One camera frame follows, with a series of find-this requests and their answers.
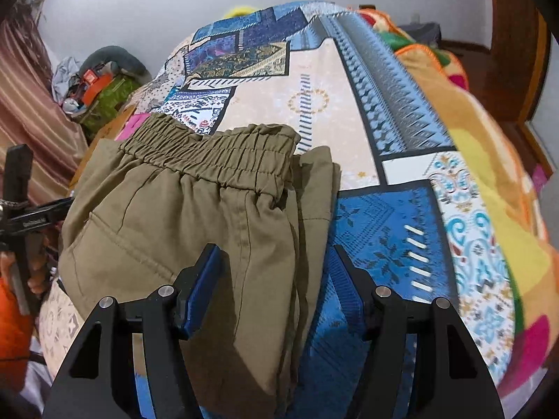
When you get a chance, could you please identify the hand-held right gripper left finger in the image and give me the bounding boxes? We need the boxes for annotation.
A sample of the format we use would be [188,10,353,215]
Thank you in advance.
[44,243,225,419]

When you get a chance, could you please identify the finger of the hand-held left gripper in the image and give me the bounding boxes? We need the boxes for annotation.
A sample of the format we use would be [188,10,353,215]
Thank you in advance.
[47,196,76,225]

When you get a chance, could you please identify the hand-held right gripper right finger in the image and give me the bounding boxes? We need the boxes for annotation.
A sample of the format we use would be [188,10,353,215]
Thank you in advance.
[331,243,506,419]

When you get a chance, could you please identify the olive green pants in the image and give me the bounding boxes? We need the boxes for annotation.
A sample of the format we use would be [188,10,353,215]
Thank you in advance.
[58,112,342,419]

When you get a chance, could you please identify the person's left forearm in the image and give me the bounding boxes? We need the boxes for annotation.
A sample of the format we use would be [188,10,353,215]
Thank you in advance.
[0,277,40,396]

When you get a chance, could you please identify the person's left hand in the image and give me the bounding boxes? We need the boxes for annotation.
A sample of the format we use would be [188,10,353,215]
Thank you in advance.
[0,249,59,301]

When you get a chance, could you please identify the striped brown curtain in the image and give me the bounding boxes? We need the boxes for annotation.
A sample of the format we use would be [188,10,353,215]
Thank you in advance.
[0,2,90,208]

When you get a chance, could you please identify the mustard yellow cloth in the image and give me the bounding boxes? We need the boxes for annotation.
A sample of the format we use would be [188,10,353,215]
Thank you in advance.
[67,105,147,190]

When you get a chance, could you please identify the white crumpled cloth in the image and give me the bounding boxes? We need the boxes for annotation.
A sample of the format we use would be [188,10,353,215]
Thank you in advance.
[51,56,85,106]

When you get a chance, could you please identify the pink cloth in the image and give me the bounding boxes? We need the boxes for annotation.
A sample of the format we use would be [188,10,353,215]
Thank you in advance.
[115,113,153,141]

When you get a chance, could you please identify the green patterned storage box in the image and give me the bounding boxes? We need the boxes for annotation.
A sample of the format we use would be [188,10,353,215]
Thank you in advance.
[80,75,143,141]

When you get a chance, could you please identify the orange box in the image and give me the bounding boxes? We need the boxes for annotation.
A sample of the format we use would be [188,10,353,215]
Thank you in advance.
[83,69,119,99]

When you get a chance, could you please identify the colourful fleece blanket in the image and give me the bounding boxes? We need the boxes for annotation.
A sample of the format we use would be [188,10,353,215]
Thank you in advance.
[349,5,559,402]

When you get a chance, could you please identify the blue patchwork bedsheet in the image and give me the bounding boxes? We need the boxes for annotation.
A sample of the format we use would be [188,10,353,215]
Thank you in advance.
[38,0,521,419]

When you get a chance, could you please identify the grey backpack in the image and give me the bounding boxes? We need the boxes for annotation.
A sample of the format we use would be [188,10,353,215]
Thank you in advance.
[398,21,443,48]

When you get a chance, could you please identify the yellow foam tube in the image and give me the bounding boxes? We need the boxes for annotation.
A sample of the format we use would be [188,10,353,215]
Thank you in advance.
[225,3,260,17]

